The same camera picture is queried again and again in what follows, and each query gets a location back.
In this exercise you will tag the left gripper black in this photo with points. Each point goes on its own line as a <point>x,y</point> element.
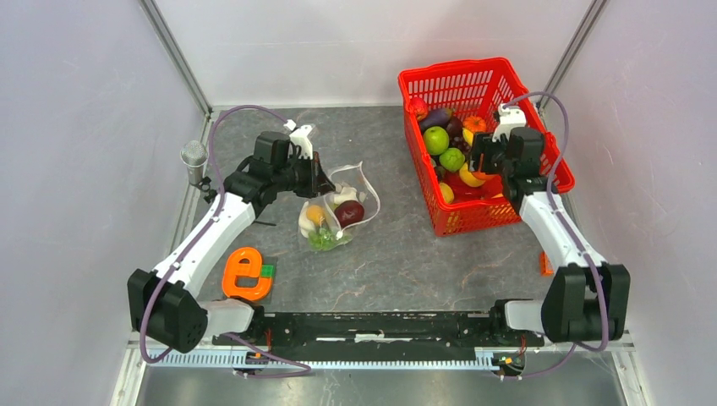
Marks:
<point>318,182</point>

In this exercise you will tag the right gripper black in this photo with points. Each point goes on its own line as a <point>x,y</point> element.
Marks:
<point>483,145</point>

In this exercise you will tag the orange tangerine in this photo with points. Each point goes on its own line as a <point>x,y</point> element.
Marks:
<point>483,176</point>

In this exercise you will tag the yellow lemon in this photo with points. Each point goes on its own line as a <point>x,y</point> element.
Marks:
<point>468,178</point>

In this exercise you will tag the yellow orange lemon fruit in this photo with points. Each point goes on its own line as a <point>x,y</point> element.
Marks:
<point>316,214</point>

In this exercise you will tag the clear dotted zip top bag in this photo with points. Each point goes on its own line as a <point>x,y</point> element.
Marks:
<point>329,221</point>

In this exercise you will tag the white mushroom toy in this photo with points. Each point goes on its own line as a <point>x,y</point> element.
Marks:
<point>344,193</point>

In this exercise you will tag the dark red plum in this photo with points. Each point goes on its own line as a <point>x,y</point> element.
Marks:
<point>349,213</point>

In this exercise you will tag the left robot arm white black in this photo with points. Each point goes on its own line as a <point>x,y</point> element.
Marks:
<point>163,302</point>

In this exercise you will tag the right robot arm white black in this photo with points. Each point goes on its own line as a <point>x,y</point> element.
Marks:
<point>586,303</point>

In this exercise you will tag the purple eggplant top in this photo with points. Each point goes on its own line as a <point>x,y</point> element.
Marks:
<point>438,117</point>

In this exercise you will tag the orange pumpkin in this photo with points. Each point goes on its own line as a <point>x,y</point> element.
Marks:
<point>475,124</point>

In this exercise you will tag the dark purple grape bunch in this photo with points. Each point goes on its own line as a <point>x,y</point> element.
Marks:
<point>461,144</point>

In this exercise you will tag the green wrinkled cabbage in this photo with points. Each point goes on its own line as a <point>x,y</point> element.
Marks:
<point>452,159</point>

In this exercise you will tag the small yellow fruit low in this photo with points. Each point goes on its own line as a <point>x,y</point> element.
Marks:
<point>446,193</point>

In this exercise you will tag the red plastic basket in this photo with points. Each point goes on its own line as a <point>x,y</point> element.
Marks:
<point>471,87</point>

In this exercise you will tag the grey microphone on stand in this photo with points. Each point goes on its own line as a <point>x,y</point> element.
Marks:
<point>195,162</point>

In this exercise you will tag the green apple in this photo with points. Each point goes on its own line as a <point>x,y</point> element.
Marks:
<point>436,140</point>

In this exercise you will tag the green small block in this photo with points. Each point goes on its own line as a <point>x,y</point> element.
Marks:
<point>267,271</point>

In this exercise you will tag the small orange object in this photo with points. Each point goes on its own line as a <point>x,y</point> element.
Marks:
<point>546,269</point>

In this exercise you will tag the orange letter e toy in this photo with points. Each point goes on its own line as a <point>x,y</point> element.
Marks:
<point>241,277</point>

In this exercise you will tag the red apple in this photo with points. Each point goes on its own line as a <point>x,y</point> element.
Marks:
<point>418,108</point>

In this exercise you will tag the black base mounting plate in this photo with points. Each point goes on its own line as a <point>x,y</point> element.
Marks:
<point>383,336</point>

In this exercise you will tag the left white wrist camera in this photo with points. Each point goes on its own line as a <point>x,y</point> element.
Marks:
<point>300,135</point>

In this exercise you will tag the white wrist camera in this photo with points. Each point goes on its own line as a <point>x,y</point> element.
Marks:
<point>509,117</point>
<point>300,135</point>

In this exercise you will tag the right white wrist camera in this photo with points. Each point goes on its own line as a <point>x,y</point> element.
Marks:
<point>509,117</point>

